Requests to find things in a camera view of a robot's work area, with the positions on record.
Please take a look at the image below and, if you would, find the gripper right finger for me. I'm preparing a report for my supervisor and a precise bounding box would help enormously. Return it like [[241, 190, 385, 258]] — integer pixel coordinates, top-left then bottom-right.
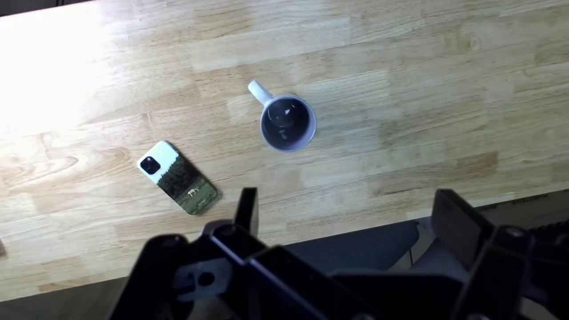
[[430, 188, 569, 320]]

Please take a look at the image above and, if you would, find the smartphone with landscape picture case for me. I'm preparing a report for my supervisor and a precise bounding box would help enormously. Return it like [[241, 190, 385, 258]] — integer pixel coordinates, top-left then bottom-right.
[[137, 140, 219, 216]]

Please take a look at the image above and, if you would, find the white mug with dark inside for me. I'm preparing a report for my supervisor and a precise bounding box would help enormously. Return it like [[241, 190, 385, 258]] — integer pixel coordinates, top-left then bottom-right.
[[248, 80, 317, 152]]

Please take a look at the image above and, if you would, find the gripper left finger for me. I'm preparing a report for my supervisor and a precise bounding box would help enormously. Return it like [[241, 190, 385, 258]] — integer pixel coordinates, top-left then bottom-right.
[[108, 187, 369, 320]]

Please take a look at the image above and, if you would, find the grey chair seat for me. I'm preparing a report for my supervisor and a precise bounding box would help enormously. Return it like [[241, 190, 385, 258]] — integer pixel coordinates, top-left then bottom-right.
[[280, 220, 421, 278]]

